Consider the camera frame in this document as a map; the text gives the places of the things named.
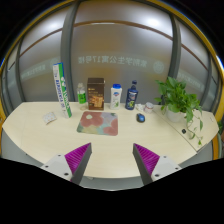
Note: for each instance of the green potted plant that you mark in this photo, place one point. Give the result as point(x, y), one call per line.
point(175, 100)

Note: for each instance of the dark blue shampoo bottle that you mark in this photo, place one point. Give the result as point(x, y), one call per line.
point(131, 97)

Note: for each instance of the clear green-label bottle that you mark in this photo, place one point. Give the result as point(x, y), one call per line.
point(81, 96)

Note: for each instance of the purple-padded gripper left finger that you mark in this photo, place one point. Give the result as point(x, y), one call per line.
point(71, 166)

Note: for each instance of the white blister pack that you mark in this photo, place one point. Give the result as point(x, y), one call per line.
point(49, 117)

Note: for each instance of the brown cardboard box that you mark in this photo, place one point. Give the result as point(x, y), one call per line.
point(95, 92)

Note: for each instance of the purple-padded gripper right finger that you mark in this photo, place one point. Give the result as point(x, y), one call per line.
point(151, 166)

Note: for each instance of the small white jar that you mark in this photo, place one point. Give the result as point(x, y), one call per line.
point(148, 107)

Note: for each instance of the blue computer mouse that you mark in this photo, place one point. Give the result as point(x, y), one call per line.
point(140, 117)

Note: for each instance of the green white shuttlecock tube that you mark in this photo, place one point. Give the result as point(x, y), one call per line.
point(60, 85)

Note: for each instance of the white lotion bottle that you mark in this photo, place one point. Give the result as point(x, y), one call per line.
point(116, 92)

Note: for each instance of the crumpled white paper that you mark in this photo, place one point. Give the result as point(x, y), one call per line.
point(139, 107)

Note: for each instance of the floral mouse pad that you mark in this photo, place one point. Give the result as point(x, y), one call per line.
point(101, 123)

